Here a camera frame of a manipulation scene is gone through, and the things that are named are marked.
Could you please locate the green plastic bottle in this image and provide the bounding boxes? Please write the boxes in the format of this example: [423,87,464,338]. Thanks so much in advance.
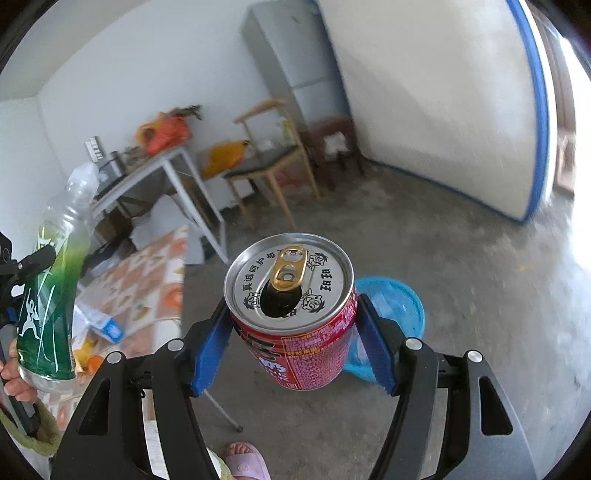
[16,162,99,394]

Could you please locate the white side table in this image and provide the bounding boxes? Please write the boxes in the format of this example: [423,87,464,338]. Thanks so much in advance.
[89,144,230,265]

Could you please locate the patterned tablecloth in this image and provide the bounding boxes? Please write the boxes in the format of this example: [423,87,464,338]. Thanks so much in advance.
[40,226,189,430]

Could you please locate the person left hand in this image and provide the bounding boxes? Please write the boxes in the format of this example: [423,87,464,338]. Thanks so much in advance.
[1,339,38,402]

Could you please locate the grey refrigerator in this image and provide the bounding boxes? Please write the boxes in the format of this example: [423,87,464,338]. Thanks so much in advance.
[242,1,349,129]

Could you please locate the wooden armchair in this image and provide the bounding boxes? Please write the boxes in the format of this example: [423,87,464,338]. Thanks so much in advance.
[223,98,321,229]

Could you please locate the yellow plastic bag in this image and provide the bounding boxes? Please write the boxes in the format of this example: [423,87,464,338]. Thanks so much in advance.
[200,140,256,179]

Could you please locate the red plastic bag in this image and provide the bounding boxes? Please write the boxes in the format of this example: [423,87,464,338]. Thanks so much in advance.
[135,113,192,156]

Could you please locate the white mattress blue trim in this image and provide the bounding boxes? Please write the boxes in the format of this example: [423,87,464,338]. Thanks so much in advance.
[321,1,556,222]

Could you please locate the pink slipper foot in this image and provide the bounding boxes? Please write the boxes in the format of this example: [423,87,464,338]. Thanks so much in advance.
[224,442,271,480]

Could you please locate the dark wooden stool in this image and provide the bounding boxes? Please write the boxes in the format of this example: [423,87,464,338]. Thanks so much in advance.
[300,115,365,191]

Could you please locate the red milk drink can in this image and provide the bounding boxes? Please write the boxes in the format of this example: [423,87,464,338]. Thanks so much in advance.
[223,232,358,391]

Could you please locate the blue plastic basket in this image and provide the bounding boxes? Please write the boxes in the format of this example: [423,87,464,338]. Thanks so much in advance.
[341,276,426,385]

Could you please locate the silver rice cooker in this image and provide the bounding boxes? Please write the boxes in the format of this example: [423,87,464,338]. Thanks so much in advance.
[98,151,126,193]

